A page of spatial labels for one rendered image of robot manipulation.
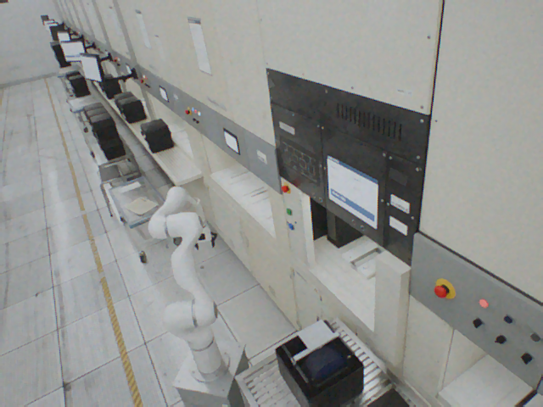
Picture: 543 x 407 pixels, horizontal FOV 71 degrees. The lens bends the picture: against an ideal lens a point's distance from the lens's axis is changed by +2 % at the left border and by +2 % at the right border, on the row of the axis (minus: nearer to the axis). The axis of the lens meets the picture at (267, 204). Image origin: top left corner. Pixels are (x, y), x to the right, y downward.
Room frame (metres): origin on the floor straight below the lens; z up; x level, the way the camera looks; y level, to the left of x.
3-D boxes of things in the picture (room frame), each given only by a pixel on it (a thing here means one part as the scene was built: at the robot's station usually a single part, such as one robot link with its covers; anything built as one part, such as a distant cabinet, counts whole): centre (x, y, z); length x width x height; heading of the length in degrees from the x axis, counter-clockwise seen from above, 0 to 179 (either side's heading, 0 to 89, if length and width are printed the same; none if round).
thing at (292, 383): (0.96, -0.10, 0.85); 0.28 x 0.28 x 0.17; 23
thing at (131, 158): (4.97, 2.01, 0.24); 0.94 x 0.53 x 0.48; 24
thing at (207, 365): (1.14, 0.40, 0.85); 0.19 x 0.19 x 0.18
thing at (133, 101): (4.94, 1.56, 0.93); 0.30 x 0.28 x 0.26; 28
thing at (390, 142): (1.51, -0.66, 0.98); 0.95 x 0.88 x 1.95; 115
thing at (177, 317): (1.14, 0.43, 1.07); 0.19 x 0.12 x 0.24; 90
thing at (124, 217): (3.43, 1.31, 0.24); 0.97 x 0.52 x 0.48; 27
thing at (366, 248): (1.54, -0.50, 0.89); 0.22 x 0.21 x 0.04; 115
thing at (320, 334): (0.96, -0.10, 0.93); 0.24 x 0.20 x 0.32; 113
